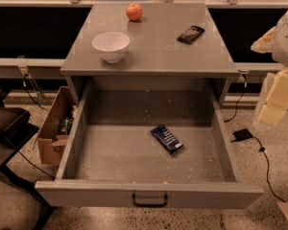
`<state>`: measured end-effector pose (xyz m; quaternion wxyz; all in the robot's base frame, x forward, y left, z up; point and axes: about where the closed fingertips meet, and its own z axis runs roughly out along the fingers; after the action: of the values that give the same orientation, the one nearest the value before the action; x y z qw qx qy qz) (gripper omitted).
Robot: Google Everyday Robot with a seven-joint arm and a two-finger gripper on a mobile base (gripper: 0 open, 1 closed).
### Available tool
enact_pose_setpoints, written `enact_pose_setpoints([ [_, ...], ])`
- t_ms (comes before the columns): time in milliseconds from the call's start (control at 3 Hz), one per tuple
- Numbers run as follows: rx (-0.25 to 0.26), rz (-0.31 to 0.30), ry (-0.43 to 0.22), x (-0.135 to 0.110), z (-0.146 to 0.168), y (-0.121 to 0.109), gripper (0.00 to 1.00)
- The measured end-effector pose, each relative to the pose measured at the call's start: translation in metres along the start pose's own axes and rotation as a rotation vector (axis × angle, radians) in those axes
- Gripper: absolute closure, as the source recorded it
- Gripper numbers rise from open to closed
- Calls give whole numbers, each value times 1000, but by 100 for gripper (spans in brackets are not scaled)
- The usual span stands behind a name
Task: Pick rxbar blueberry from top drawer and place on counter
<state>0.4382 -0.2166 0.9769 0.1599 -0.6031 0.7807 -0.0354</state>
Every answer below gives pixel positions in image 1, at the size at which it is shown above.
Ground dark side table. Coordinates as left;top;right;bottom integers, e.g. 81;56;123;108
0;124;55;230

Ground black cable left floor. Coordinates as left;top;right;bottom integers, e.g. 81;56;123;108
18;150;57;180

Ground dark snack bar on counter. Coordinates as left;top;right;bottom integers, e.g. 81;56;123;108
177;26;205;44

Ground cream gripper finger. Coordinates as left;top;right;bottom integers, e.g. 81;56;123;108
256;68;288;127

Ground blue rxbar blueberry bar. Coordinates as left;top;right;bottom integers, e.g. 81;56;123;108
151;125;183;154

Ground black adapter cable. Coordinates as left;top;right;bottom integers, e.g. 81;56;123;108
252;136;286;203

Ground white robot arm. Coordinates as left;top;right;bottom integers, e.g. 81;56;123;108
251;11;288;130

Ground grey open top drawer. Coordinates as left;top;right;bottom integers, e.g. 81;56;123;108
36;78;263;209

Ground white bowl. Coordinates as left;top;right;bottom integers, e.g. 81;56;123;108
91;32;131;63

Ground grey cabinet counter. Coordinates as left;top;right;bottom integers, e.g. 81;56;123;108
60;2;237;102

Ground black drawer handle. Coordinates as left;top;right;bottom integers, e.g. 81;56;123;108
132;194;168;208

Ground cardboard box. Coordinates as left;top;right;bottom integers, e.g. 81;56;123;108
37;86;75;166

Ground black power adapter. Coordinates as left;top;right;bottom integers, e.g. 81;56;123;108
233;128;252;142

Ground black cable right wall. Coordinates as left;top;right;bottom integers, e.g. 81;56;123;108
223;74;248;124

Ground red apple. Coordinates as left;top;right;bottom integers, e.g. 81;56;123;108
126;3;143;21

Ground green can in box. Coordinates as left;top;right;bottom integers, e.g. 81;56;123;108
59;118;73;135

